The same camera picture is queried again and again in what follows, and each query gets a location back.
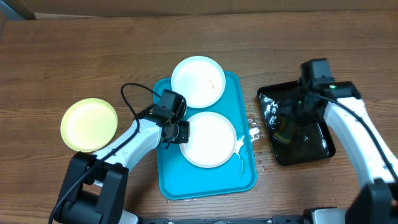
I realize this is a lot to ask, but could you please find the white plate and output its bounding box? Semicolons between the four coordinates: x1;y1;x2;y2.
180;111;237;169

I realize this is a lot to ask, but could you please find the light blue rimmed plate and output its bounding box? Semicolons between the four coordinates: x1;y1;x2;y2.
171;56;226;109

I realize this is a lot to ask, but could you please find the green rimmed plate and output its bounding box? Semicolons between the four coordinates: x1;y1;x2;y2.
60;98;118;152

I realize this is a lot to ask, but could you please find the green yellow sponge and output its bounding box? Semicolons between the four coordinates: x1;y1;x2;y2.
273;119;295;144

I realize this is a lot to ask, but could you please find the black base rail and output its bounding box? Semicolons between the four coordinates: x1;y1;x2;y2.
138;215;311;224

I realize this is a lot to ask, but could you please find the black plastic tray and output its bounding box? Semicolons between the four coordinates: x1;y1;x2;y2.
257;81;336;166

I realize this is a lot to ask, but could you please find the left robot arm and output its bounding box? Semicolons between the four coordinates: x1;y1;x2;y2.
49;105;189;224

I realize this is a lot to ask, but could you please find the blue plastic tray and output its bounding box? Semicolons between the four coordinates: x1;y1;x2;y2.
156;71;257;200

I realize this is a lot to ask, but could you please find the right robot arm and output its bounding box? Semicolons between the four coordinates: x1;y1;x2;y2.
278;82;397;223

